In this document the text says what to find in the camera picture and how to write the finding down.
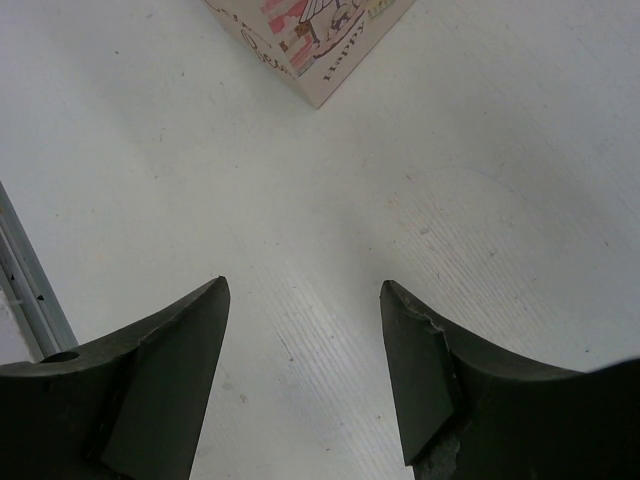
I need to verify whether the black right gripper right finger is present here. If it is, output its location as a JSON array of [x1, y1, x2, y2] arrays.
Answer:
[[380, 280, 639, 479]]

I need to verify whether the beige paper bag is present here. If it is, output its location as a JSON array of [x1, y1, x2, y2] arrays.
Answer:
[[206, 0, 414, 108]]

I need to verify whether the grey aluminium table rail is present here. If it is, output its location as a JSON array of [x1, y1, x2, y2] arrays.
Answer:
[[1, 190, 78, 360]]

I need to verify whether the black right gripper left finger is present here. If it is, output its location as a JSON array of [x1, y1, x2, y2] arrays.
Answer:
[[1, 277, 230, 479]]

